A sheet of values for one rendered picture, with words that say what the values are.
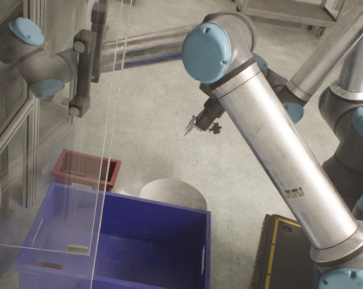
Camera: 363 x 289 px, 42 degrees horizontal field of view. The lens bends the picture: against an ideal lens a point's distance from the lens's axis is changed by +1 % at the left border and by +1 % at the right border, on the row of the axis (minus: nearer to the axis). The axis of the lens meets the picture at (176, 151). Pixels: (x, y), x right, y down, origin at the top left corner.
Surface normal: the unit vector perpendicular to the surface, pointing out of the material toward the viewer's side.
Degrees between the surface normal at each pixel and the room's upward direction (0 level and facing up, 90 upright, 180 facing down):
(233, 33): 31
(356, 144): 90
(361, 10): 73
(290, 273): 0
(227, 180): 0
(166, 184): 0
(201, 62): 85
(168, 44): 80
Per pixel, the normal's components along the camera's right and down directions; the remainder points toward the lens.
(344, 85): -0.83, 0.33
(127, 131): 0.19, -0.79
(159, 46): -0.55, 0.22
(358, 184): 0.01, 0.28
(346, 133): -0.97, -0.12
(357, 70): -0.37, 0.56
